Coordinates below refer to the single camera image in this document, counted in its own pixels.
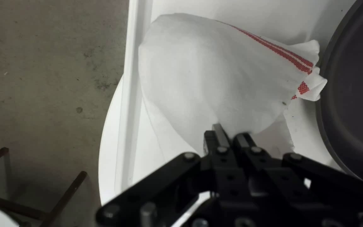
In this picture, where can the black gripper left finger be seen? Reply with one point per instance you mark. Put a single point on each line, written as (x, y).
(162, 196)

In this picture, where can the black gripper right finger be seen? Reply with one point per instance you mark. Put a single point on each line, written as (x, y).
(304, 191)

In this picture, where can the white towel with red stripes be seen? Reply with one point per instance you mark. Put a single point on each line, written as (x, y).
(196, 72)

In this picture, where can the black frying pan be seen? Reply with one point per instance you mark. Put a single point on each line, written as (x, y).
(339, 111)

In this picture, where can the round white table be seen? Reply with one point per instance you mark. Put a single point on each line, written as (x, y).
(111, 155)

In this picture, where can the white plastic tray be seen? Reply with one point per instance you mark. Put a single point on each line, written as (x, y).
(147, 140)

